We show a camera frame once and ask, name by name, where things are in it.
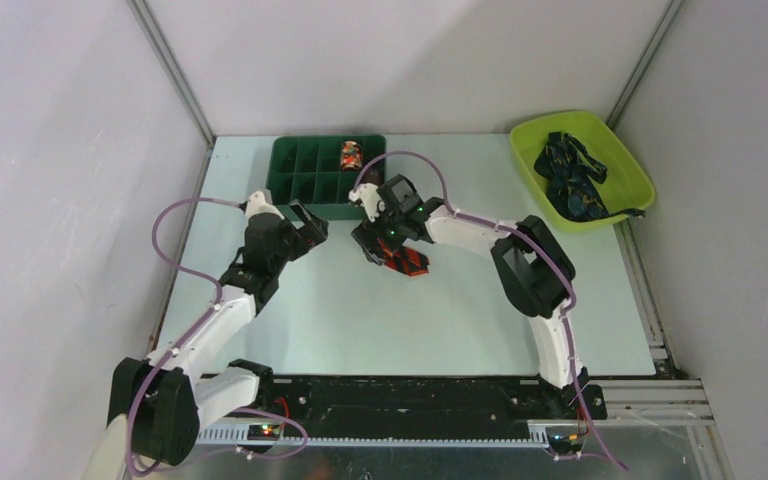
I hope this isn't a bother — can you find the left corner aluminium post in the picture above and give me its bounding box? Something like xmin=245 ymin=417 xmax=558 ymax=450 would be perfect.
xmin=126 ymin=0 xmax=217 ymax=147

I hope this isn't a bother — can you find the right corner aluminium post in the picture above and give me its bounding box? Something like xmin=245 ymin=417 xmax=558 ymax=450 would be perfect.
xmin=605 ymin=0 xmax=686 ymax=130

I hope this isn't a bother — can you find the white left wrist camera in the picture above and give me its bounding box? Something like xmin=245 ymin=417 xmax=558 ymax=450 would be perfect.
xmin=242 ymin=189 xmax=284 ymax=220

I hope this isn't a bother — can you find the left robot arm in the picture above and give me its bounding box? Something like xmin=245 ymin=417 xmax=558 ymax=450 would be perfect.
xmin=108 ymin=191 xmax=329 ymax=478

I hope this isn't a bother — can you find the green compartment organizer tray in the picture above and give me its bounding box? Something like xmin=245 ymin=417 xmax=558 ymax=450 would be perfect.
xmin=266 ymin=134 xmax=387 ymax=221

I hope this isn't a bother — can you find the corner aluminium post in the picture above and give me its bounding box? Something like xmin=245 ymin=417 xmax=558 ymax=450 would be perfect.
xmin=605 ymin=0 xmax=686 ymax=130
xmin=126 ymin=0 xmax=217 ymax=147

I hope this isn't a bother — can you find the navy floral gold tie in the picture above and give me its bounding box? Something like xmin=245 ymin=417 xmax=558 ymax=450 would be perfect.
xmin=534 ymin=131 xmax=645 ymax=223

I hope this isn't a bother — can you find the orange navy striped tie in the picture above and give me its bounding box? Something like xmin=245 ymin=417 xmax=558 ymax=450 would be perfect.
xmin=378 ymin=240 xmax=430 ymax=277

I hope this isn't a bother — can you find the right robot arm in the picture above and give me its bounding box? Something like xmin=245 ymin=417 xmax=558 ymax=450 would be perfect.
xmin=348 ymin=175 xmax=600 ymax=421

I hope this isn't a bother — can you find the brown patterned rolled tie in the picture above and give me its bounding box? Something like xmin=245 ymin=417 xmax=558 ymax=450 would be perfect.
xmin=360 ymin=168 xmax=384 ymax=186

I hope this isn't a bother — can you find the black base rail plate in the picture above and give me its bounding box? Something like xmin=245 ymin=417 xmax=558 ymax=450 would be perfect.
xmin=255 ymin=375 xmax=607 ymax=441

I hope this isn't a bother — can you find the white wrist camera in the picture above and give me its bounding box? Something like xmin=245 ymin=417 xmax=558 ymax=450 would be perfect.
xmin=242 ymin=189 xmax=284 ymax=220
xmin=348 ymin=183 xmax=386 ymax=222

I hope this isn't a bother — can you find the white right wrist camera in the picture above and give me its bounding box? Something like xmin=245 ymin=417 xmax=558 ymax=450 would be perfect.
xmin=348 ymin=183 xmax=386 ymax=222

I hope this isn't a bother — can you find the lime green plastic bin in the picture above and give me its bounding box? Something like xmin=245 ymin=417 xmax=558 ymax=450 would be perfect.
xmin=509 ymin=110 xmax=655 ymax=233

